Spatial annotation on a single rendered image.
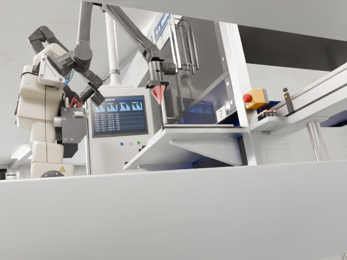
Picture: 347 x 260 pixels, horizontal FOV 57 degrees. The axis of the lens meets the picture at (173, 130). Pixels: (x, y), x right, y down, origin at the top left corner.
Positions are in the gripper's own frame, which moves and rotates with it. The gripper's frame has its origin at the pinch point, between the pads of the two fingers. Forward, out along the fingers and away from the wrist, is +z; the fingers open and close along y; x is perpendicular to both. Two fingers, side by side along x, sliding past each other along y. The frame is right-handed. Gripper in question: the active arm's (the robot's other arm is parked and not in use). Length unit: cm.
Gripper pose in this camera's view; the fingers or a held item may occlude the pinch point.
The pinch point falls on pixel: (159, 101)
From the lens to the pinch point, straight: 145.1
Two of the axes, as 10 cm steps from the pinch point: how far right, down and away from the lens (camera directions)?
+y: 9.2, -0.2, 4.0
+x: -3.7, 3.3, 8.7
